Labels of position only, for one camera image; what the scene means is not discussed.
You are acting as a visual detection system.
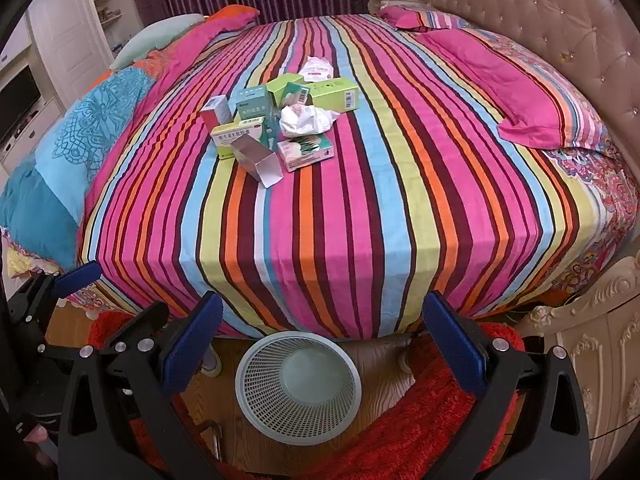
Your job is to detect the vitamin capsule box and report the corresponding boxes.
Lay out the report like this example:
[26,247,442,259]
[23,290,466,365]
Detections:
[210,117,265,160]

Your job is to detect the white tissue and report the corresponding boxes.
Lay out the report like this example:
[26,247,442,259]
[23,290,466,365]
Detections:
[280,104,340,138]

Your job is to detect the large green DHC box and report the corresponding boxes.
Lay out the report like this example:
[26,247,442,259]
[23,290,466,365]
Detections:
[308,77,359,113]

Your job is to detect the small teal green box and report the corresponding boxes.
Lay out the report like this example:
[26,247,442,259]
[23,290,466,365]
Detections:
[280,81,310,107]

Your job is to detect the pink white plastic packet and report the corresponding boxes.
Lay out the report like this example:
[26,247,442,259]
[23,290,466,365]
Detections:
[298,56,334,82]

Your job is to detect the small pink white box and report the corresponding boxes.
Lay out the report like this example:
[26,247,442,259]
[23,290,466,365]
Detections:
[200,96,232,131]

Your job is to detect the green forest tissue pack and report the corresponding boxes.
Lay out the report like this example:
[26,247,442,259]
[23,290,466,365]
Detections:
[277,134,334,172]

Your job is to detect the teal mosquito liquid box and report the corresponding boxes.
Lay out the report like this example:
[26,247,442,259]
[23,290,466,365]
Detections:
[232,84,277,136]

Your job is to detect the blue patterned quilt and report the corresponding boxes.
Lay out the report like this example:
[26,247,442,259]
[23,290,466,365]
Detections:
[1,66,155,271]

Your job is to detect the red fluffy rug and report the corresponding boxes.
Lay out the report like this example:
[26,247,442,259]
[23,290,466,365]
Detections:
[86,309,526,480]

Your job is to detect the white mesh waste basket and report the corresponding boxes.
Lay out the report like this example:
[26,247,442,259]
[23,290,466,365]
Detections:
[234,332,362,446]

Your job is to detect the striped colourful bed sheet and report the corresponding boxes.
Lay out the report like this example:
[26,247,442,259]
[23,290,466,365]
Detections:
[76,15,636,339]

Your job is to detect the black television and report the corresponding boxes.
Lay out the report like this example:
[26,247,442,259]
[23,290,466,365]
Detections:
[0,67,41,142]

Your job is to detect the white wardrobe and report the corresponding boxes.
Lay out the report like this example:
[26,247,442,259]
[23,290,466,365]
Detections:
[1,0,143,178]

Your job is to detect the far pink striped pillow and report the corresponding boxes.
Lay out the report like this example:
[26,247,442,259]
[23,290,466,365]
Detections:
[378,6,474,32]

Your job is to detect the beige tufted headboard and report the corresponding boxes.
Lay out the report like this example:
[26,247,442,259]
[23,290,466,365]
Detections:
[431,0,639,170]

